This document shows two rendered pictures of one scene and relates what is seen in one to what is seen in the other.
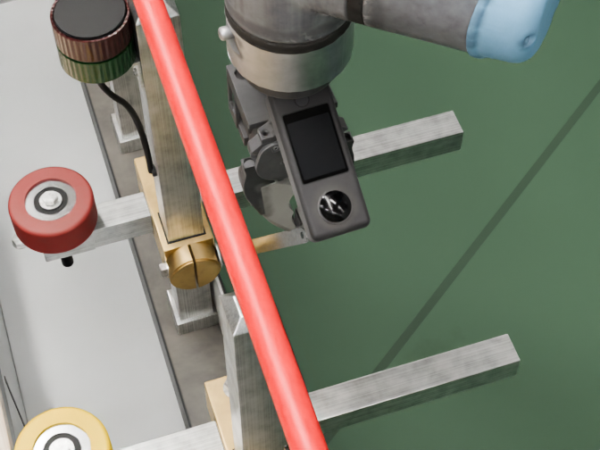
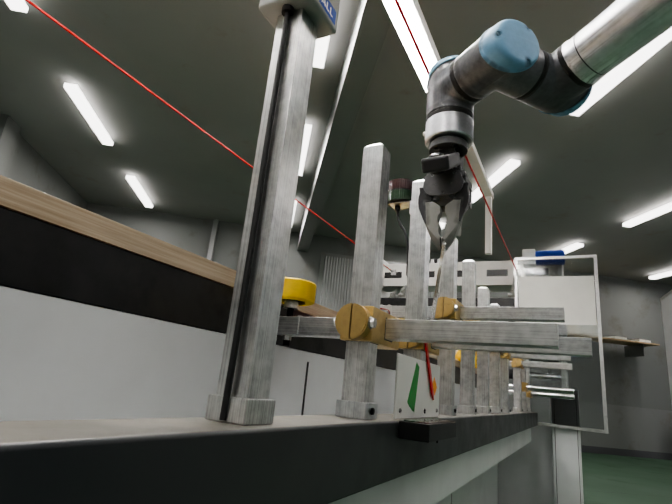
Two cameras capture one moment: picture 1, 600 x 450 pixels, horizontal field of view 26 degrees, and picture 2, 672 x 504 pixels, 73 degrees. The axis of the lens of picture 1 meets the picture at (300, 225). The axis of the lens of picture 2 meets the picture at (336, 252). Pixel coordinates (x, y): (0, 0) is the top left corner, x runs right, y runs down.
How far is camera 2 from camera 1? 1.24 m
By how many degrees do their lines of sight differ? 82
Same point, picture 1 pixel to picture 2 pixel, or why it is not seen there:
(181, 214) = (413, 302)
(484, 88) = not seen: outside the picture
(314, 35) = (445, 103)
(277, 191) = (432, 207)
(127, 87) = (443, 366)
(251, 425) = (360, 231)
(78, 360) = not seen: hidden behind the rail
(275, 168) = (431, 187)
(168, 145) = (414, 251)
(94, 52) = (394, 183)
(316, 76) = (445, 124)
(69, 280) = not seen: hidden behind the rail
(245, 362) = (365, 170)
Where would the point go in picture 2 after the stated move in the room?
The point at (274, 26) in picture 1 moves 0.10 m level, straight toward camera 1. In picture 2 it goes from (432, 103) to (401, 75)
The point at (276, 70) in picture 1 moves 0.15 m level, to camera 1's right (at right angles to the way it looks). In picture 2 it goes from (432, 123) to (509, 93)
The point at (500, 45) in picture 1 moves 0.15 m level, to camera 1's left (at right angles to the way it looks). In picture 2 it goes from (488, 40) to (413, 76)
